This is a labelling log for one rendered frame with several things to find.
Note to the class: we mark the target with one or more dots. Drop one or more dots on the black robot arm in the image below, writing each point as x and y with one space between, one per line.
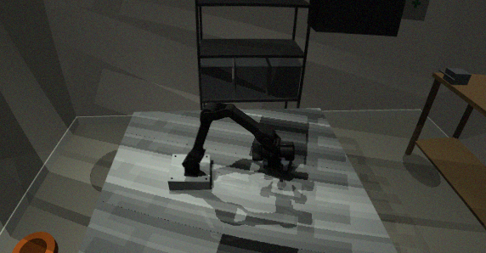
264 134

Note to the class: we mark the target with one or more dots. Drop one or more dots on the dark grey sloped panel with hole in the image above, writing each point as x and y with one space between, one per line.
286 165

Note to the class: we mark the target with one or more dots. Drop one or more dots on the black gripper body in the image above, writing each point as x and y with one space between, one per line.
258 157

